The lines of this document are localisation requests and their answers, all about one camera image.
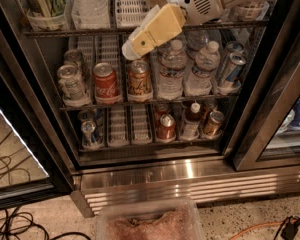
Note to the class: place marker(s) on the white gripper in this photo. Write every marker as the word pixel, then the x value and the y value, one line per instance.
pixel 194 0

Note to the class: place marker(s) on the clear water bottle top shelf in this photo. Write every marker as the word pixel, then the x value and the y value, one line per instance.
pixel 90 14

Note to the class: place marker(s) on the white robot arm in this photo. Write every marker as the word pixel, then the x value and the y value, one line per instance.
pixel 162 24

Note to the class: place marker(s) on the water bottle rear right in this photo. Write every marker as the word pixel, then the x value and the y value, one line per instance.
pixel 196 40

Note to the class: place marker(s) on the water bottle front middle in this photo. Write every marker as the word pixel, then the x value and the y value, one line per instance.
pixel 172 67

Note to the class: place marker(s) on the water bottle front right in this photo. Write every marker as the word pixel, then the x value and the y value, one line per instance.
pixel 206 62

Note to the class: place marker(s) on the brown glass bottle white cap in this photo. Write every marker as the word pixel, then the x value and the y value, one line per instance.
pixel 191 121

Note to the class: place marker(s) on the right fridge glass door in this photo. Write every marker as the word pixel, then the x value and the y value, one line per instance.
pixel 271 91

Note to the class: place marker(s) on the open fridge glass door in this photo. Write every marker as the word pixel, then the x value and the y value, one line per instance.
pixel 30 168

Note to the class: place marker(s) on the white empty glide tray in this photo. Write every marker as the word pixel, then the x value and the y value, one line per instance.
pixel 130 13

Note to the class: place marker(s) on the orange can front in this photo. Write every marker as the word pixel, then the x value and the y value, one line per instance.
pixel 139 80

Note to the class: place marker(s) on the silver blue slim can rear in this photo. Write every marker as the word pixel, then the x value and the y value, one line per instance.
pixel 232 46

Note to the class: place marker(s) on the silver blue slim can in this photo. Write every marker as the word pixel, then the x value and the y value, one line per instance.
pixel 232 46
pixel 232 66

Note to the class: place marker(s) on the beige labelled can top right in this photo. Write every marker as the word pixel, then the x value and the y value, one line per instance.
pixel 248 11

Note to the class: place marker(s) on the red coca-cola can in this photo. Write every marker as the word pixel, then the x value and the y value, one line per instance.
pixel 105 79

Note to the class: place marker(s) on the silver can rear left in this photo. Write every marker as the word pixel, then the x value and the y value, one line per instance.
pixel 75 57

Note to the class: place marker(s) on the silver blue slim can front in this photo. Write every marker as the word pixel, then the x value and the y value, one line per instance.
pixel 232 66

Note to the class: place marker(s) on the red can bottom rear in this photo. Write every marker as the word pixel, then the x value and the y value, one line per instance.
pixel 159 110

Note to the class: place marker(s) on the copper can bottom rear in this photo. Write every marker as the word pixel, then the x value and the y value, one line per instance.
pixel 209 105

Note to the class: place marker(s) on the copper can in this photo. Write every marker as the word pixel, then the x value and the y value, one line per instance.
pixel 209 105
pixel 213 123

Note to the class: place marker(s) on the silver can front left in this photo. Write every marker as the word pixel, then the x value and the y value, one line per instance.
pixel 71 82

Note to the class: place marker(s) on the red can bottom front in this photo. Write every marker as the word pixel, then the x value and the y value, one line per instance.
pixel 166 127

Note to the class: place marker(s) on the blue can bottom rear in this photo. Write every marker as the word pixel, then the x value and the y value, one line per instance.
pixel 91 114

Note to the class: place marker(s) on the copper can bottom front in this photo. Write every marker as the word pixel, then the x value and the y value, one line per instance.
pixel 213 123

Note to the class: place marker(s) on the blue can bottom front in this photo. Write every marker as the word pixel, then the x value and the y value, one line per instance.
pixel 90 133

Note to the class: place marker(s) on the clear plastic bin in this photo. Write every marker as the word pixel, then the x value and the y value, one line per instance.
pixel 167 219

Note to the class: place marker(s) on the black plug connector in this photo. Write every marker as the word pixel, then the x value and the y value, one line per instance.
pixel 291 228

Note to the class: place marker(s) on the top wire shelf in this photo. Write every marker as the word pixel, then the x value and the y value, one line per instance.
pixel 128 30

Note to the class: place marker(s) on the wire shelf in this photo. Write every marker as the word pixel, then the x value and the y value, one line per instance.
pixel 128 30
pixel 153 101

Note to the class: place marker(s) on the middle wire shelf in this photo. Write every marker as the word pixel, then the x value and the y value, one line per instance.
pixel 153 101

